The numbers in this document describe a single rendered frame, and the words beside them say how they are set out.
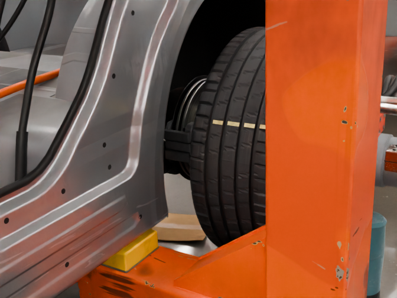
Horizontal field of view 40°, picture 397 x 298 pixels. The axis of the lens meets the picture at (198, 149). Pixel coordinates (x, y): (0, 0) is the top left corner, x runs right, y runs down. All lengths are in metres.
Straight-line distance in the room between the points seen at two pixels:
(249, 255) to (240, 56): 0.52
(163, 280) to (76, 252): 0.23
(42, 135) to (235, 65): 0.49
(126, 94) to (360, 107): 0.55
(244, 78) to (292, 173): 0.43
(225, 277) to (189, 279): 0.10
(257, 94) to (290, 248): 0.42
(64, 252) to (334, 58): 0.64
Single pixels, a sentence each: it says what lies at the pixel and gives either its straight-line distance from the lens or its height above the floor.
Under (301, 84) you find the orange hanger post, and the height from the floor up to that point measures 1.17.
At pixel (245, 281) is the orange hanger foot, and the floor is 0.75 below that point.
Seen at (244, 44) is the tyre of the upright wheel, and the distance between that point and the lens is 1.46.
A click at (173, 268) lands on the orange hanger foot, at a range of 1.35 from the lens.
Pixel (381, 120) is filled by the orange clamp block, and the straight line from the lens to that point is 1.83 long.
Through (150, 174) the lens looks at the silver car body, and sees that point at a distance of 1.33.
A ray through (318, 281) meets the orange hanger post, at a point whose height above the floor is 0.81.
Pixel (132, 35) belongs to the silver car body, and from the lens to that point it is 1.26.
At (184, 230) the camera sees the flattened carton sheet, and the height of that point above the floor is 0.01.
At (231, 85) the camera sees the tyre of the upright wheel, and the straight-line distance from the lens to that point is 1.35.
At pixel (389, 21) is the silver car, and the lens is 4.14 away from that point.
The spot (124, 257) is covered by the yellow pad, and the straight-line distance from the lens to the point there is 1.33.
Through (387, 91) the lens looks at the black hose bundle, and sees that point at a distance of 1.57.
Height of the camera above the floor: 1.39
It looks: 20 degrees down
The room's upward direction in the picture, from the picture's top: 3 degrees counter-clockwise
